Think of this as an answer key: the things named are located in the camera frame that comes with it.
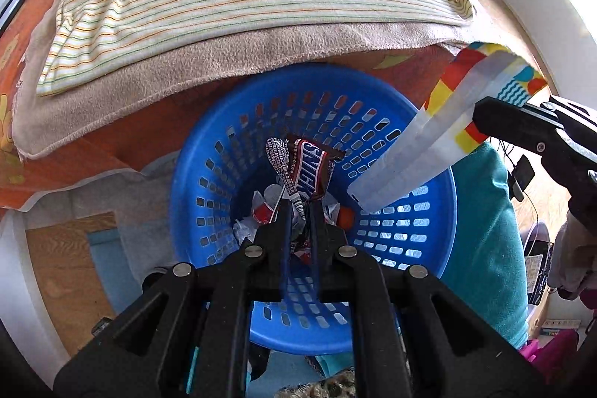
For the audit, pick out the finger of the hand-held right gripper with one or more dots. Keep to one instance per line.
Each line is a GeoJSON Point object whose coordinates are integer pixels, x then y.
{"type": "Point", "coordinates": [513, 123]}
{"type": "Point", "coordinates": [555, 109]}

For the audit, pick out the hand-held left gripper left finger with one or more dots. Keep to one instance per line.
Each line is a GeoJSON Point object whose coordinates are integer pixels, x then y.
{"type": "Point", "coordinates": [275, 235]}

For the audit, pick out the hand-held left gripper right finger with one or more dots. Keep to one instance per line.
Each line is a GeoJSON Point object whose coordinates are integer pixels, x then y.
{"type": "Point", "coordinates": [322, 239]}

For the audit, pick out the red tissue box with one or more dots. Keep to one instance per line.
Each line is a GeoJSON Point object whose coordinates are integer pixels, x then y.
{"type": "Point", "coordinates": [263, 211]}

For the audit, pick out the orange round lid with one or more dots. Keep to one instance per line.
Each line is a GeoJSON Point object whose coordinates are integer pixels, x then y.
{"type": "Point", "coordinates": [346, 218]}

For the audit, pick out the brown candy bar wrapper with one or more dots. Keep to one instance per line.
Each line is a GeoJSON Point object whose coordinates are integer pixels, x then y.
{"type": "Point", "coordinates": [312, 169]}

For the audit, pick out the colourful paper packet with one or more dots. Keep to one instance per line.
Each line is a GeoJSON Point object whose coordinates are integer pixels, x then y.
{"type": "Point", "coordinates": [419, 155]}

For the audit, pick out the blue plastic basket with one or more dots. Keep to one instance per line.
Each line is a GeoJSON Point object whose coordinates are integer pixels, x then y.
{"type": "Point", "coordinates": [210, 146]}

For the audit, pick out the small black device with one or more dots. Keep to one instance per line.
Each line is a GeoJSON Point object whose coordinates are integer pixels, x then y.
{"type": "Point", "coordinates": [522, 174]}

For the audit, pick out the teal cloth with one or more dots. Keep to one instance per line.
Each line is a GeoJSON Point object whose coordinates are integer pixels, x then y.
{"type": "Point", "coordinates": [485, 249]}

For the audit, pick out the pink object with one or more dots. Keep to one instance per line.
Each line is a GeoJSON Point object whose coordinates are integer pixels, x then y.
{"type": "Point", "coordinates": [550, 353]}

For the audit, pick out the orange floral sheet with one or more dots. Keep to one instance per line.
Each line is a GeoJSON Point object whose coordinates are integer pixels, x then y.
{"type": "Point", "coordinates": [56, 174]}

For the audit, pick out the striped beige towel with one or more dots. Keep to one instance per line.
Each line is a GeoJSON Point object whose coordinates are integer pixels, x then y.
{"type": "Point", "coordinates": [233, 6]}

